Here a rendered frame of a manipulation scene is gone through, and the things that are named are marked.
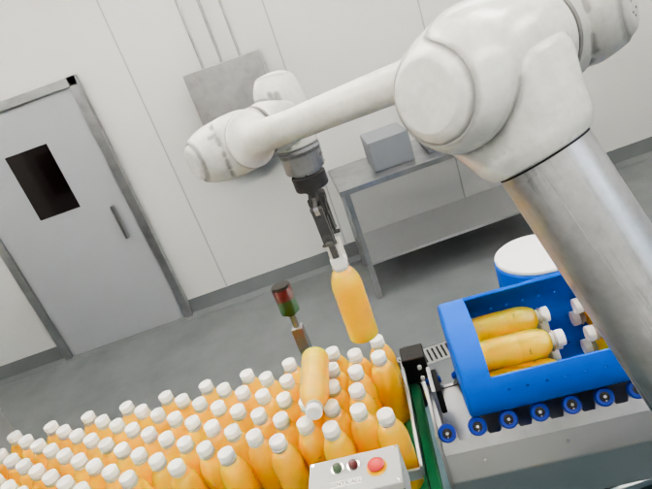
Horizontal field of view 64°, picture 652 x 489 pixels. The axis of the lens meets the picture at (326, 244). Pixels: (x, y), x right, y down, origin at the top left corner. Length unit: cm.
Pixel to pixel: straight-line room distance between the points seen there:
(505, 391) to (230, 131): 82
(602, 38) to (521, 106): 18
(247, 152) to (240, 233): 370
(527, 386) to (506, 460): 23
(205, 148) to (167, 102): 351
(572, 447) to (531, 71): 108
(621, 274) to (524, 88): 20
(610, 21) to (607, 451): 107
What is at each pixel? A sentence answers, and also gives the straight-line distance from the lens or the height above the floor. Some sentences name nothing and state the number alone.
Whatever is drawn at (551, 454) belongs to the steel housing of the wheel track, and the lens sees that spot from 145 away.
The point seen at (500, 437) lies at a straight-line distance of 141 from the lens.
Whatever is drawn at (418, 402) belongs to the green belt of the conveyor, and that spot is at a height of 89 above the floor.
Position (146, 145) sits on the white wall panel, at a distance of 453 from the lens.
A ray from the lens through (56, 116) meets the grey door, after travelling 464.
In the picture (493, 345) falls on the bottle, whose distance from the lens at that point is 129.
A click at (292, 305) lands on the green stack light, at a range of 166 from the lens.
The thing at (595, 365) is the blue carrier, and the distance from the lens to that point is 131.
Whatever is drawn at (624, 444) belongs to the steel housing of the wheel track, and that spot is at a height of 84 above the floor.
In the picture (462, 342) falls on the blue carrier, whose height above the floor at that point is 120.
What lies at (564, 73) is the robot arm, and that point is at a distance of 56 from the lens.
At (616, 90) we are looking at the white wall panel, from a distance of 530.
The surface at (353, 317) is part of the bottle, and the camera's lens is 122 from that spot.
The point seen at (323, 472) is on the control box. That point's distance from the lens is 121.
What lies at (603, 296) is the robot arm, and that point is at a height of 160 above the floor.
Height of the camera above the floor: 193
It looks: 21 degrees down
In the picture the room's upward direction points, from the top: 20 degrees counter-clockwise
